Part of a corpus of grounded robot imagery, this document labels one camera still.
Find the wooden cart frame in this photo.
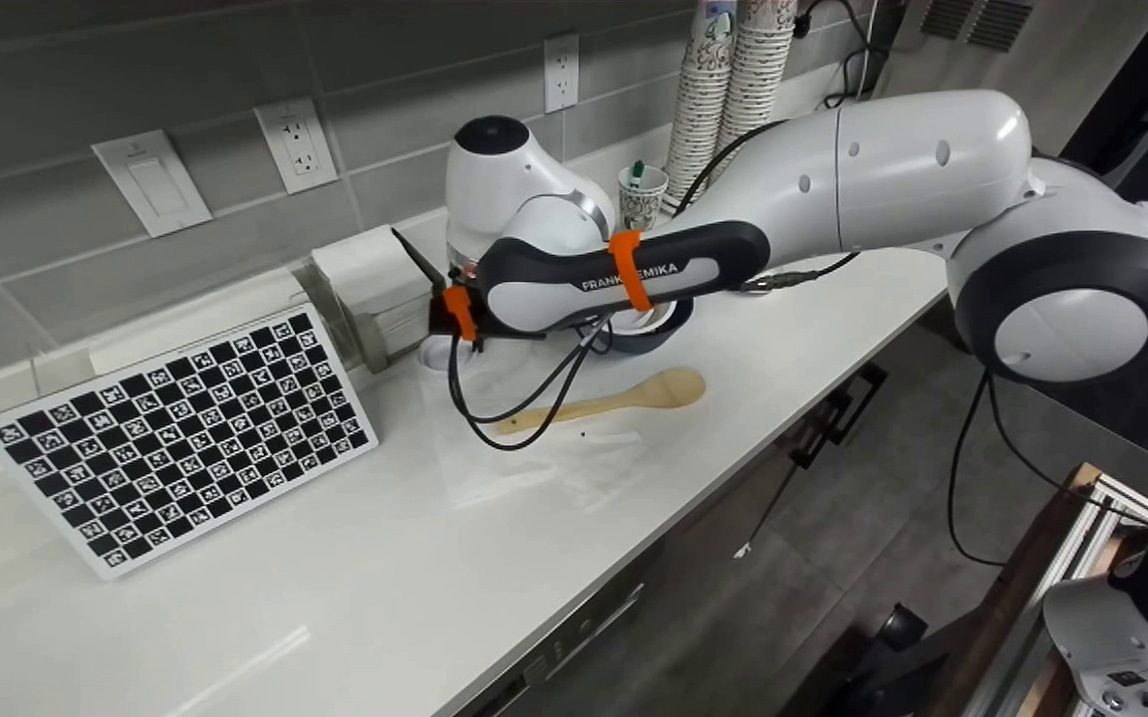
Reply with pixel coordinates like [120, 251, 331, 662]
[927, 458, 1148, 717]

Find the white wall power outlet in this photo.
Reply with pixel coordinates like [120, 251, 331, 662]
[250, 101, 338, 200]
[540, 32, 587, 114]

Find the black white checkerboard calibration board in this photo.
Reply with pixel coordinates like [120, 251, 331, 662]
[0, 301, 385, 584]

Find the white wall switch plate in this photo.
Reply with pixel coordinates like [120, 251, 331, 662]
[87, 126, 217, 243]

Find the orange strap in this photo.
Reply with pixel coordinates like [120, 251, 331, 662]
[607, 226, 658, 320]
[443, 277, 486, 350]

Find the black hanging cable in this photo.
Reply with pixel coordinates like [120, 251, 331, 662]
[940, 366, 1068, 573]

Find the grey robot base with lights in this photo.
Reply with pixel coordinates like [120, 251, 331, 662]
[1042, 534, 1148, 717]

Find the black cable on counter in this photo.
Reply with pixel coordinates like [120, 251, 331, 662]
[793, 0, 880, 107]

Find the dark blue bowl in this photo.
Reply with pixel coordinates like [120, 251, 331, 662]
[589, 289, 700, 358]

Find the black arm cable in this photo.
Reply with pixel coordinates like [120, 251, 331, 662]
[443, 309, 612, 453]

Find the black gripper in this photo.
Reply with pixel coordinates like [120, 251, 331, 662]
[428, 277, 455, 342]

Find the black cabinet handle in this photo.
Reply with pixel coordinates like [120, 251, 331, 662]
[785, 362, 892, 469]

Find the white napkin dispenser box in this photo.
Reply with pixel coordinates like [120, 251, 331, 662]
[309, 222, 455, 373]

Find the wooden spoon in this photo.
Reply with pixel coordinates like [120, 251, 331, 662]
[491, 366, 710, 442]

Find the grey drawer handle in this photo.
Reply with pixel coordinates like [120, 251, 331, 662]
[520, 580, 648, 670]

